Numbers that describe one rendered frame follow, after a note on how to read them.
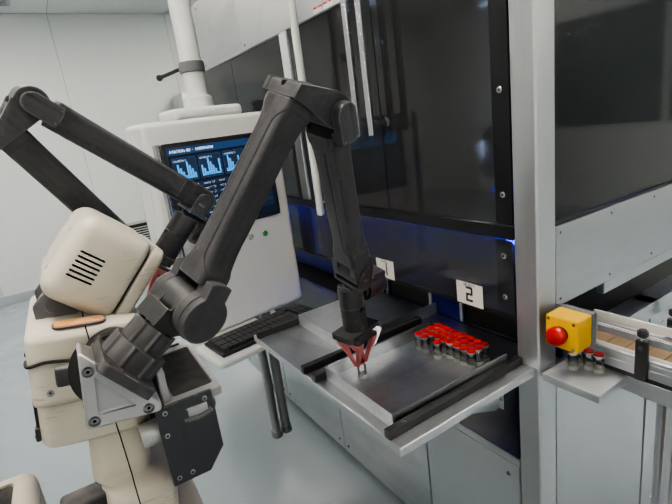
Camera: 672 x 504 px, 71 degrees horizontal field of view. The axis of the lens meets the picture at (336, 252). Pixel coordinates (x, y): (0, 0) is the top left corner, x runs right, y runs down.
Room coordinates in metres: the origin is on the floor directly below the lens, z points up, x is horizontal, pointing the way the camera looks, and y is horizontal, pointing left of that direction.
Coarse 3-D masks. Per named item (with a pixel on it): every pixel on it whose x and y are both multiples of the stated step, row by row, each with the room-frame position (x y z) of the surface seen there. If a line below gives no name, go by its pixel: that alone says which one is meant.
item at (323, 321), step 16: (336, 304) 1.44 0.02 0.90; (368, 304) 1.46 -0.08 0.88; (384, 304) 1.44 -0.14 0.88; (400, 304) 1.43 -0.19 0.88; (432, 304) 1.32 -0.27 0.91; (304, 320) 1.34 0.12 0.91; (320, 320) 1.38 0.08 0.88; (336, 320) 1.37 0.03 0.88; (384, 320) 1.32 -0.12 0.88; (400, 320) 1.25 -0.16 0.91; (320, 336) 1.26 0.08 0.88
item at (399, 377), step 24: (408, 336) 1.16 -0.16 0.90; (384, 360) 1.08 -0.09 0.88; (408, 360) 1.06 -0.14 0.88; (432, 360) 1.05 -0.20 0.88; (504, 360) 0.97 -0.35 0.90; (336, 384) 0.99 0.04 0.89; (360, 384) 0.98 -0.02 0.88; (384, 384) 0.97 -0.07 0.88; (408, 384) 0.95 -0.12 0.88; (432, 384) 0.94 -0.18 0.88; (456, 384) 0.89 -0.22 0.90; (384, 408) 0.83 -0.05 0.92; (408, 408) 0.83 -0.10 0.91
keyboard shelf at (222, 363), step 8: (248, 320) 1.66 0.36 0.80; (232, 328) 1.61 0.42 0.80; (256, 344) 1.43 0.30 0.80; (200, 352) 1.45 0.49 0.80; (208, 352) 1.42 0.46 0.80; (240, 352) 1.39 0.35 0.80; (248, 352) 1.39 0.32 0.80; (256, 352) 1.41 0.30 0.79; (208, 360) 1.40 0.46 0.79; (216, 360) 1.36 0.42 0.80; (224, 360) 1.35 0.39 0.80; (232, 360) 1.35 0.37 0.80; (240, 360) 1.37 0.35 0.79; (224, 368) 1.33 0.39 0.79
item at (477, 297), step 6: (456, 282) 1.14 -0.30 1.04; (462, 282) 1.12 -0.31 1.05; (462, 288) 1.12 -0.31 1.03; (474, 288) 1.09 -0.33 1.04; (480, 288) 1.07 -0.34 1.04; (462, 294) 1.12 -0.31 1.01; (474, 294) 1.09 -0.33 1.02; (480, 294) 1.07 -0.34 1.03; (462, 300) 1.13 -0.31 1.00; (474, 300) 1.09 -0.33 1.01; (480, 300) 1.07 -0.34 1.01; (474, 306) 1.09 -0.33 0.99; (480, 306) 1.08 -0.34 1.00
